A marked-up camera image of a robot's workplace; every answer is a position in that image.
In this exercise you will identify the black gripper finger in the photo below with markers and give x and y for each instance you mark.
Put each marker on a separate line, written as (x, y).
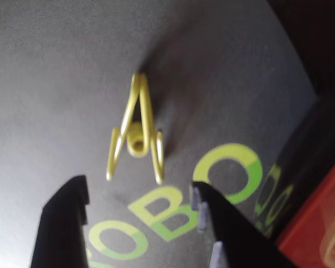
(237, 245)
(61, 229)

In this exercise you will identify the large red bowl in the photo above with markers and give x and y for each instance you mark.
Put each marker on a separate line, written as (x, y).
(307, 229)

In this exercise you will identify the grey WOWROBO mat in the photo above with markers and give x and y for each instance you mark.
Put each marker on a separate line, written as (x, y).
(58, 83)

